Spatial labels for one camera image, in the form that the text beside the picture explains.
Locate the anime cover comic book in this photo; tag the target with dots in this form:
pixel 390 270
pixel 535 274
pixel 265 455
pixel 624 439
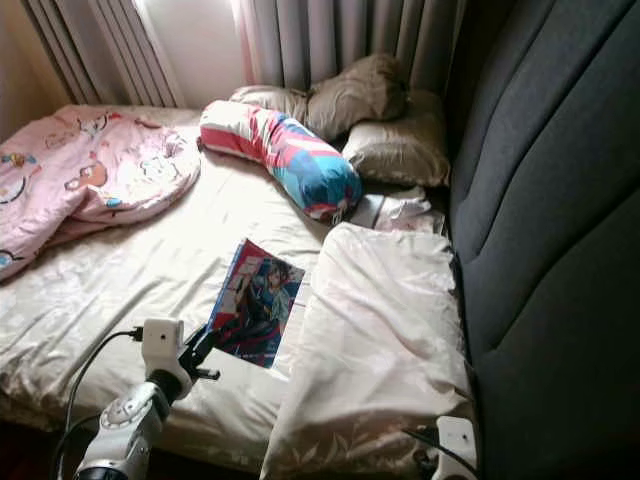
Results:
pixel 260 300

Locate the pink cartoon print quilt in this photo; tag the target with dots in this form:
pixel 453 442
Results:
pixel 80 170

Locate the small beige floral pillow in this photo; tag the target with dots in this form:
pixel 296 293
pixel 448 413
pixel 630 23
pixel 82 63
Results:
pixel 400 148

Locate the bright window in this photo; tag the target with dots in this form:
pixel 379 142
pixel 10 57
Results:
pixel 190 50

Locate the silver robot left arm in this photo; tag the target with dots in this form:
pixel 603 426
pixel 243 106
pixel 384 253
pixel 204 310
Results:
pixel 125 430

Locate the red white blue bolster pillow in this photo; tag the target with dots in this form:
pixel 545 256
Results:
pixel 295 160

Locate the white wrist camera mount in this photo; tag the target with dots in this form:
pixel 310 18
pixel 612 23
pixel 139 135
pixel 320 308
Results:
pixel 165 342
pixel 457 445

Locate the large beige floral pillow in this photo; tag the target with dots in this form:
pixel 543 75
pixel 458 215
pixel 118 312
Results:
pixel 370 340

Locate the bed with beige floral sheet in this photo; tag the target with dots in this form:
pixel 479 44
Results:
pixel 120 290

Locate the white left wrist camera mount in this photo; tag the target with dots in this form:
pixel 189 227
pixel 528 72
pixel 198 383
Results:
pixel 165 342

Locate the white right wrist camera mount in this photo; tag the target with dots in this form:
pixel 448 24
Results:
pixel 457 445

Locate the grey pleated curtain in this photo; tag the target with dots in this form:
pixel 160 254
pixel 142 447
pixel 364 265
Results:
pixel 330 40
pixel 90 45

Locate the dark grey padded headboard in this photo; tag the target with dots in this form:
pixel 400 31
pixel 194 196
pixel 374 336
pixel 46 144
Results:
pixel 550 200

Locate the brown-beige crumpled pillow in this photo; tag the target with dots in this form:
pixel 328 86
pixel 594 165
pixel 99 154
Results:
pixel 355 93

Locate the white patterned crumpled cloth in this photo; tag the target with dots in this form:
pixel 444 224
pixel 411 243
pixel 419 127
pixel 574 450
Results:
pixel 400 208

